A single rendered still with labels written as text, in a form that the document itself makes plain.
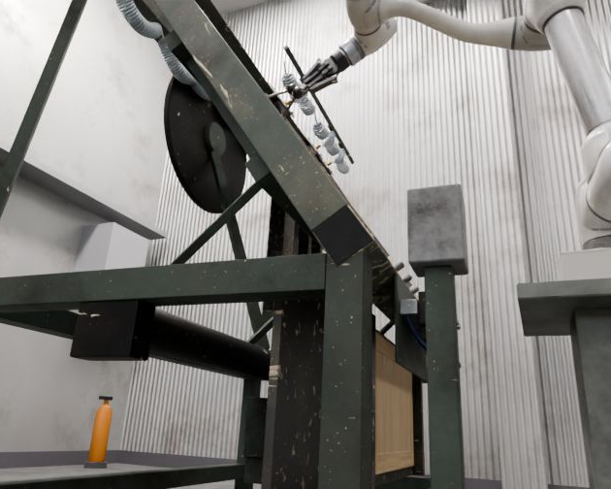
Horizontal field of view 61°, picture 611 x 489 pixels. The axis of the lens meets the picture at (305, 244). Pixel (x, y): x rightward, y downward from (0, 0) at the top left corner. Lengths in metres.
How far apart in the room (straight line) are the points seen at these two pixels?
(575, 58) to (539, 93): 3.75
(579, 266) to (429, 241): 0.45
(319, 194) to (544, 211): 3.65
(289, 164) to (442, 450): 0.75
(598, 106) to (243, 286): 0.99
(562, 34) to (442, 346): 0.94
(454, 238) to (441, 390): 0.32
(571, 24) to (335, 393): 1.15
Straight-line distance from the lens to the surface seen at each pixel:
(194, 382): 5.43
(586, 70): 1.58
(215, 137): 2.86
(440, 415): 1.12
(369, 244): 1.18
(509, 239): 4.55
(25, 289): 1.73
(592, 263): 1.46
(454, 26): 1.87
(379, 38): 1.93
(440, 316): 1.14
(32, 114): 2.12
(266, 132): 1.43
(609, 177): 1.39
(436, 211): 1.18
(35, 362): 5.11
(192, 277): 1.35
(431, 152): 5.16
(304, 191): 1.29
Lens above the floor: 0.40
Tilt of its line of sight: 20 degrees up
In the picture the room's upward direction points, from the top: 3 degrees clockwise
